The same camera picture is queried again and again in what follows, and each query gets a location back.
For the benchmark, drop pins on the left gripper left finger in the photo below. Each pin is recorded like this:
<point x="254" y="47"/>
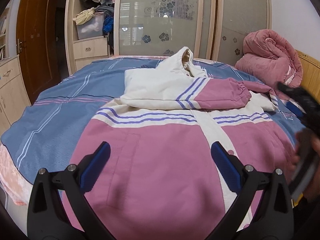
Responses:
<point x="47" y="218"/>

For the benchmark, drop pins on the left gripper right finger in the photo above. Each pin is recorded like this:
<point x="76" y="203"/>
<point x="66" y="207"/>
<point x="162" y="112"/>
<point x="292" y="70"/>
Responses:
<point x="273" y="218"/>

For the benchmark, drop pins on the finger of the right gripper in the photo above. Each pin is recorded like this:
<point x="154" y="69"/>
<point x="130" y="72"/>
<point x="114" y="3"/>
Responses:
<point x="294" y="109"/>
<point x="302" y="99"/>

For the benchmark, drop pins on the pink and white hooded jacket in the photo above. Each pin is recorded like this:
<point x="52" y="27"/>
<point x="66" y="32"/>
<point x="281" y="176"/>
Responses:
<point x="161" y="181"/>

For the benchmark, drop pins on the person's right hand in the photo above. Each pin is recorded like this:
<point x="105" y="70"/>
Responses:
<point x="311" y="192"/>

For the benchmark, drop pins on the wooden bed headboard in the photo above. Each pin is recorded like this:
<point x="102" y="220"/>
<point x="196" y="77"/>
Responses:
<point x="311" y="74"/>

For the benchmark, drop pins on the peach fuzzy mattress cover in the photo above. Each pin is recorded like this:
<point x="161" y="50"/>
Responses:
<point x="15" y="185"/>

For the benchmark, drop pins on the rolled pink quilt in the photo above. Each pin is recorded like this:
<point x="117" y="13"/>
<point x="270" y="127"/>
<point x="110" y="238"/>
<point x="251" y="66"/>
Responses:
<point x="272" y="59"/>

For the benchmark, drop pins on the blue striped bed sheet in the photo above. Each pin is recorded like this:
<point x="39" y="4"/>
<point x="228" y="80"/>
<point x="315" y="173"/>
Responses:
<point x="48" y="132"/>

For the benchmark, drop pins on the light wood side cabinet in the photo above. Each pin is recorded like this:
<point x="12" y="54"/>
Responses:
<point x="13" y="94"/>

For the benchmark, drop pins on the brown wooden door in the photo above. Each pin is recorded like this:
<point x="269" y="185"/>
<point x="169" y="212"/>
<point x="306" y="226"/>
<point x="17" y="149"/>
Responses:
<point x="40" y="36"/>

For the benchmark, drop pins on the translucent plastic storage box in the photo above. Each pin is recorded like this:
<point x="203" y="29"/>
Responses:
<point x="92" y="28"/>

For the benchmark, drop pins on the blue garment in wardrobe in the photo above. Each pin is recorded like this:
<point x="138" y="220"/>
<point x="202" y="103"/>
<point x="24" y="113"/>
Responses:
<point x="108" y="25"/>

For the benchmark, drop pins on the yellow cloth on box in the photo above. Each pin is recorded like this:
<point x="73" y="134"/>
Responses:
<point x="84" y="16"/>

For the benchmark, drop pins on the light wood sliding wardrobe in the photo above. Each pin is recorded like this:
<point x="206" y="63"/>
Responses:
<point x="212" y="29"/>

